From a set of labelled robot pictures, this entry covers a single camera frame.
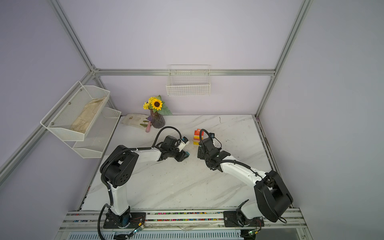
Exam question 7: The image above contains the beige cloth in shelf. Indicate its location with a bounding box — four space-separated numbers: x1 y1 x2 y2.
70 97 106 134

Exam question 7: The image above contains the white cloth on table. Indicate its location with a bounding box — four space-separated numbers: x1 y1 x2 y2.
121 114 149 130

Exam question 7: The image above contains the dark purple glass vase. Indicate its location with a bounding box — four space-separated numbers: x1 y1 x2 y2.
150 110 165 129

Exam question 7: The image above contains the white mesh shelf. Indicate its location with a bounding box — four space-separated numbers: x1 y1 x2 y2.
72 107 121 159
40 81 110 142

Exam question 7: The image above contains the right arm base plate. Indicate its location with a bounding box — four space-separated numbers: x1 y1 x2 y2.
223 211 265 228

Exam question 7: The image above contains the sunflower bouquet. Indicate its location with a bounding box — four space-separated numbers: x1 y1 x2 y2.
143 95 172 116

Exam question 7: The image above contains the white upper mesh shelf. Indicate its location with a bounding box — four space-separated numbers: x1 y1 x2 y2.
40 81 110 142

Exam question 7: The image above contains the white wire wall basket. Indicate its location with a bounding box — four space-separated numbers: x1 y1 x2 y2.
166 65 211 97

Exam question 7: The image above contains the white lower mesh shelf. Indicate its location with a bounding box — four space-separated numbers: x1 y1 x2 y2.
72 107 121 159

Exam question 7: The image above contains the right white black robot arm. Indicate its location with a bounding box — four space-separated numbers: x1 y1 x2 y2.
198 137 294 227

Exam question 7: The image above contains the pink tube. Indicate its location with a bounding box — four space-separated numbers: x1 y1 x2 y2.
146 121 152 133

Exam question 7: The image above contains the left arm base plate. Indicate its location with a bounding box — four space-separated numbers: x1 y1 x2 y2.
103 212 147 229

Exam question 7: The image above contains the red wood block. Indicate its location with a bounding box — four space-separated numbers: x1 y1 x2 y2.
194 130 204 136

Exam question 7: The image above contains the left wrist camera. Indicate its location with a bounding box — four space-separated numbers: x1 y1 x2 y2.
177 137 189 152

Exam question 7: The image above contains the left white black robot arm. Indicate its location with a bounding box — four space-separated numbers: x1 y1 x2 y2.
100 136 189 226

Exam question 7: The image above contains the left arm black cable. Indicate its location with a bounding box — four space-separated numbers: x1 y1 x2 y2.
96 125 183 240

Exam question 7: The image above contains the aluminium front rail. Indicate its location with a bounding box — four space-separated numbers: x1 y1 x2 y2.
55 209 313 240

